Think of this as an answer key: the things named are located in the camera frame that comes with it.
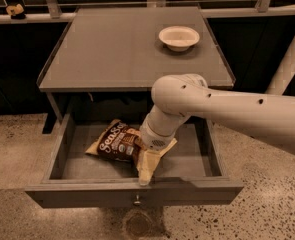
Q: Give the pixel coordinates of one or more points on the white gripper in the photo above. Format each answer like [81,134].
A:
[153,137]

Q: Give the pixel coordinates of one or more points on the brown chip bag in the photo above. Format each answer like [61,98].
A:
[118,141]

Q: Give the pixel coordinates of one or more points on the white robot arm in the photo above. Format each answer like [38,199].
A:
[268,117]

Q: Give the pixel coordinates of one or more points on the grey open drawer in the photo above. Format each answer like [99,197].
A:
[192,173]

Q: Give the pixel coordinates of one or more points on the metal drawer knob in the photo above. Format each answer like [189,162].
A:
[137,202]

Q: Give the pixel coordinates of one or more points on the grey cabinet with counter top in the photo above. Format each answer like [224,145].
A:
[118,49]

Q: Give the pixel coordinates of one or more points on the round floor drain cover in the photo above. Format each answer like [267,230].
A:
[137,223]

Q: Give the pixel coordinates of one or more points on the white paper bowl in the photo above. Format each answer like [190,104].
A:
[179,38]

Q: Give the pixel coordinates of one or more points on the small yellow black object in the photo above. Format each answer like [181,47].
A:
[15,11]

